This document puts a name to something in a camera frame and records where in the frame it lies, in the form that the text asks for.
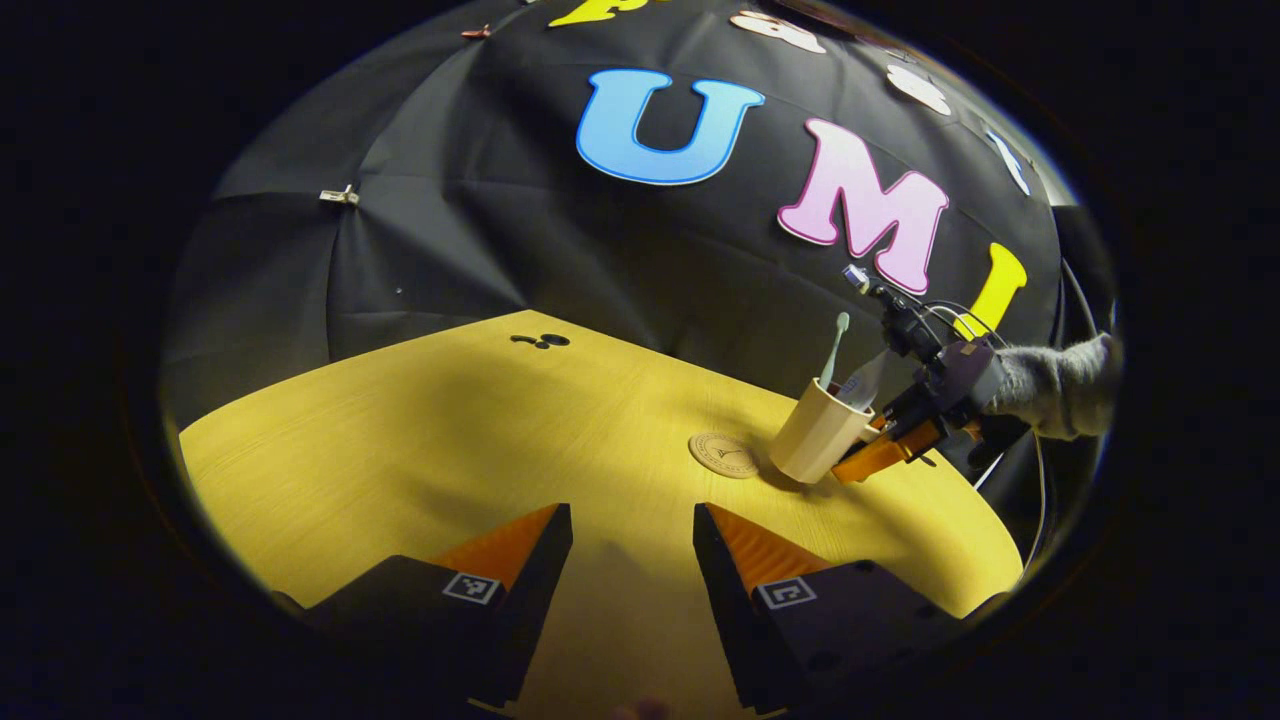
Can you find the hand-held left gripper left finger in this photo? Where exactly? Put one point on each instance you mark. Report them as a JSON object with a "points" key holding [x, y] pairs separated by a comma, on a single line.
{"points": [[525, 610]]}

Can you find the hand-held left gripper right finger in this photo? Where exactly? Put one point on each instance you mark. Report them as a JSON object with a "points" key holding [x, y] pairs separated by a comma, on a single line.
{"points": [[730, 610]]}

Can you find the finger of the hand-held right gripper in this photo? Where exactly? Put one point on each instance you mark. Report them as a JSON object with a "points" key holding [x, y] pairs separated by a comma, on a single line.
{"points": [[885, 455], [908, 402]]}

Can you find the white toothpaste tube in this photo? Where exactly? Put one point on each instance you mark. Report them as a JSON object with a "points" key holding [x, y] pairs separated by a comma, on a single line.
{"points": [[862, 385]]}

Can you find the beige cup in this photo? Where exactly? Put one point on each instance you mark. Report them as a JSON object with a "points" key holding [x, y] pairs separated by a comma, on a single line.
{"points": [[815, 440]]}

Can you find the pale green toothbrush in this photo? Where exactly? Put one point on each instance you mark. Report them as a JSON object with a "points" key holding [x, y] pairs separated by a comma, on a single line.
{"points": [[832, 355]]}

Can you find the round wooden coaster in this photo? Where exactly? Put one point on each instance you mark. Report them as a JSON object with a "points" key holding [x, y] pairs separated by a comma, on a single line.
{"points": [[722, 455]]}

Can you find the wooden desktop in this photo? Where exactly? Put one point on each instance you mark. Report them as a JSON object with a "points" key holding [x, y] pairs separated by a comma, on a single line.
{"points": [[420, 450]]}

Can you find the black backdrop cloth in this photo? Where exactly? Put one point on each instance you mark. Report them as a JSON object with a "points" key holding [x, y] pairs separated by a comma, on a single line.
{"points": [[500, 250]]}

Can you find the silver cloth clip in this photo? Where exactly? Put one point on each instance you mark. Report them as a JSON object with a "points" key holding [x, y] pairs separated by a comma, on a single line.
{"points": [[340, 196]]}

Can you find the red cloth clip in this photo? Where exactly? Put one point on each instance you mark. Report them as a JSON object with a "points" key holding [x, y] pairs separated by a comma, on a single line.
{"points": [[476, 32]]}

